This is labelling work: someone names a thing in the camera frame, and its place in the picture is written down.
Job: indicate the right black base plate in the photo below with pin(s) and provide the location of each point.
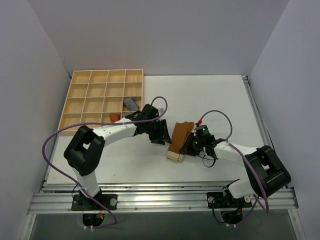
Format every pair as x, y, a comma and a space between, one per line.
222, 200

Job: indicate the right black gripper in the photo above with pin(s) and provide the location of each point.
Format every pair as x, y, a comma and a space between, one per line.
192, 144

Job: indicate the grey rolled sock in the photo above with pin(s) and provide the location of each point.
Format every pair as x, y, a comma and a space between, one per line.
130, 104

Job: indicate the orange rolled item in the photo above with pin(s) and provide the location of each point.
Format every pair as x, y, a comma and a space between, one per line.
114, 117

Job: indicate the aluminium rail frame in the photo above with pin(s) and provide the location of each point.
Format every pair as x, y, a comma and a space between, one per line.
159, 199

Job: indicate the wooden compartment tray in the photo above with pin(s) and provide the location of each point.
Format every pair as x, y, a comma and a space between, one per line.
95, 94

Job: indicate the brown underwear cream waistband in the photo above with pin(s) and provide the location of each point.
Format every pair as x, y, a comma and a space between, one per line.
179, 137

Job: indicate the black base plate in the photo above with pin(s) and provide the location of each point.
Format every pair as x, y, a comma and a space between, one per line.
80, 202
222, 200

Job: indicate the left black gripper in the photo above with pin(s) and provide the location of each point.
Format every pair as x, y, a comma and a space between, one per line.
155, 131

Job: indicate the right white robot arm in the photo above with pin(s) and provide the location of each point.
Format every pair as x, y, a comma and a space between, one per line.
266, 174

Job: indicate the grey folded cloth roll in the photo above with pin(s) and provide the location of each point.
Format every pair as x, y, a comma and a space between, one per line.
124, 114

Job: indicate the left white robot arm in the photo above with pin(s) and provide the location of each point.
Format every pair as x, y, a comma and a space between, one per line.
85, 149

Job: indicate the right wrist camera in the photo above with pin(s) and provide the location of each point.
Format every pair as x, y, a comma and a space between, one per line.
202, 132

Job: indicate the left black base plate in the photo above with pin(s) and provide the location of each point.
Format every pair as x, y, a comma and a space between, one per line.
80, 202

